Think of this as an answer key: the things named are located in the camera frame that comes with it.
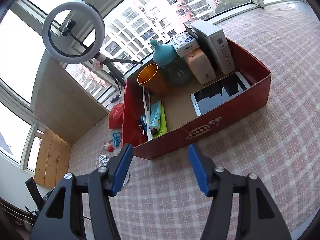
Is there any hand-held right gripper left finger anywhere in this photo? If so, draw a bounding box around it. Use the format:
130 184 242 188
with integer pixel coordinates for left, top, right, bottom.
30 142 133 240

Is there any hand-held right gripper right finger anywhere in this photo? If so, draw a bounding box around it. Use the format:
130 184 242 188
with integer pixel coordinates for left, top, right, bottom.
188 144 292 240

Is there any red cardboard box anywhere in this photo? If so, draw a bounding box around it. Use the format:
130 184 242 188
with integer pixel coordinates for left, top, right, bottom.
122 38 272 160

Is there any green tube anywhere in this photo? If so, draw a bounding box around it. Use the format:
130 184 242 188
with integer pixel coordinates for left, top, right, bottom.
152 104 167 138

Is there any red fabric pouch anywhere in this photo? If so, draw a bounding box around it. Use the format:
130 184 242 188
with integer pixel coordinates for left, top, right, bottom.
108 102 125 130

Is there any white tube with blue label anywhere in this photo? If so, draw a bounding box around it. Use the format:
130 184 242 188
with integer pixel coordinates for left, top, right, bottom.
149 100 163 135

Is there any pine plank panel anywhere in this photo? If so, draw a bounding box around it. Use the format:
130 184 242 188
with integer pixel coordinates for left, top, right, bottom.
34 129 72 188

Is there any white smartphone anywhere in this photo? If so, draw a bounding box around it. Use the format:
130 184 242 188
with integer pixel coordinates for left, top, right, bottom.
190 71 251 117

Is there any large wooden board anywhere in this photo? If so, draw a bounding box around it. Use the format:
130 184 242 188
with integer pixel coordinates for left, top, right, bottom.
30 52 112 145

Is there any black folding stand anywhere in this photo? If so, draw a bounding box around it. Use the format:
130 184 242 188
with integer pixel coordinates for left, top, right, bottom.
24 176 54 220

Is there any orange cup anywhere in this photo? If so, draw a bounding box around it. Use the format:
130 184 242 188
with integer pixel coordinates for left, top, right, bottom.
137 64 170 97

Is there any black tripod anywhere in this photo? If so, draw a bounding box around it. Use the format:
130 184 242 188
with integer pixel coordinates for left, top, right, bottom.
60 20 143 90

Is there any peach coloured box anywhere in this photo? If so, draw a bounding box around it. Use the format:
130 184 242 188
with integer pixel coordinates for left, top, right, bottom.
185 48 217 85

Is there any teal bottle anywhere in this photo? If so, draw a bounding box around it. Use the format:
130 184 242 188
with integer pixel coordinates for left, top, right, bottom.
150 39 193 87

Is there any white and grey carton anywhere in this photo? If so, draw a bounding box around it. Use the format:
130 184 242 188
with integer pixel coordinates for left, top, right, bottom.
185 20 235 75

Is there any dotted tissue pack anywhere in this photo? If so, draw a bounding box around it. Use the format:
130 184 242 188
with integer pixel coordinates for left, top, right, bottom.
171 32 200 58

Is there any bundled white cable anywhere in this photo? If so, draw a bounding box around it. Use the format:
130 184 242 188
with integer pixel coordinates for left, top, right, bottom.
98 154 110 167

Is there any black cable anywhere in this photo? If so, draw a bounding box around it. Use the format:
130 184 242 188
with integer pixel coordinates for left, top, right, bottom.
104 72 125 108

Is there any white ring light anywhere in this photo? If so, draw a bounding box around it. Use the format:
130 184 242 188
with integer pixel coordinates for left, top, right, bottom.
41 1 105 64

